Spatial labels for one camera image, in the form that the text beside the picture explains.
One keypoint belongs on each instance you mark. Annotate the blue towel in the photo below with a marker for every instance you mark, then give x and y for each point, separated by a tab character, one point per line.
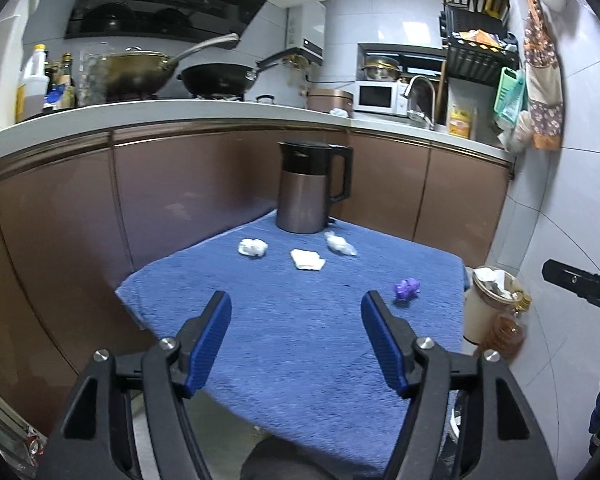
296	360

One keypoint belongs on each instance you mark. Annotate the brown kitchen cabinets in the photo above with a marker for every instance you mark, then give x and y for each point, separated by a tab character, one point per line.
79	212

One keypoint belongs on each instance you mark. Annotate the small purple wrapper ball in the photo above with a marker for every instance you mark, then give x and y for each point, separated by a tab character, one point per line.
406	290

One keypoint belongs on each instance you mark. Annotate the dark sauce bottle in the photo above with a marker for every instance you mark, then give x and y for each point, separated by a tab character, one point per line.
66	83

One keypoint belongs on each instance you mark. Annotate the black dish rack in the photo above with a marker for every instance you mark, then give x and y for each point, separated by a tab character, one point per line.
477	41

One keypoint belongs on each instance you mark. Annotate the white water heater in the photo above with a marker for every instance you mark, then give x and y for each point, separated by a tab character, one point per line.
305	31

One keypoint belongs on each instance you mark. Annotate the chrome faucet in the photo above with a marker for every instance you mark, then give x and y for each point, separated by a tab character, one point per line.
421	98

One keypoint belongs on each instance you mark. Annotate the white oil jug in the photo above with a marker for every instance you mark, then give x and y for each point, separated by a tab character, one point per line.
33	84

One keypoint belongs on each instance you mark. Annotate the yellow detergent bottle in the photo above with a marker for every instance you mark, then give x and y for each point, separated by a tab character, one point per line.
459	121

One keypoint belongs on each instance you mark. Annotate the floral apron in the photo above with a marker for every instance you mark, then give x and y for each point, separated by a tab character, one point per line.
543	81

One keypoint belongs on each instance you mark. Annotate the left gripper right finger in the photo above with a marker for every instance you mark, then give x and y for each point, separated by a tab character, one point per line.
392	341

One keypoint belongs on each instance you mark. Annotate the brass wok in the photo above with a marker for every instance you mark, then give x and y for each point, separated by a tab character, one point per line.
139	72

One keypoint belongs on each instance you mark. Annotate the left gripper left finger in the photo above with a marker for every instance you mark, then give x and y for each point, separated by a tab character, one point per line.
200	341

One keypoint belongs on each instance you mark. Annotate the green plastic basket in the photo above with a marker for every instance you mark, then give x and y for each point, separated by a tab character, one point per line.
509	98

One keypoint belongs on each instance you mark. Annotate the brown rice cooker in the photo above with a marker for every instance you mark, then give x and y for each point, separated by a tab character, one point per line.
325	100

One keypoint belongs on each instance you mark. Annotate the flat white tissue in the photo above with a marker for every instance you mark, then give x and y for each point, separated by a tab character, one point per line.
305	260

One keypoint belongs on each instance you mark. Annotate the twisted white tissue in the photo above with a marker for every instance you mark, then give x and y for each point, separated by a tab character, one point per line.
339	244

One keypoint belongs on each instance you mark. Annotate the white microwave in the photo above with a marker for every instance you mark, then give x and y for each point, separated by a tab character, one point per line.
380	97

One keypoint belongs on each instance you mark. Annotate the black frying pan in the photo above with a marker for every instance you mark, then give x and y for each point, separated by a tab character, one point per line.
221	80

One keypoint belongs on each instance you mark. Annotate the brown electric kettle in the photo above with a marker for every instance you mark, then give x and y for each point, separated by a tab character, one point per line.
305	186

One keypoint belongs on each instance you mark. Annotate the glass jar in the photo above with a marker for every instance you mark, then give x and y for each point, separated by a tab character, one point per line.
93	75

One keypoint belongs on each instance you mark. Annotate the beige trash bin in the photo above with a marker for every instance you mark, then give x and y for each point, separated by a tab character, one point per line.
492	291

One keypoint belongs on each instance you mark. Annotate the crumpled white tissue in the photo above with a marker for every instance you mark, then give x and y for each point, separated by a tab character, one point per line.
252	247

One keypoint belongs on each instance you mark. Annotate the steel pot with lid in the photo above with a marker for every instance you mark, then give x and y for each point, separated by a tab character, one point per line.
381	68

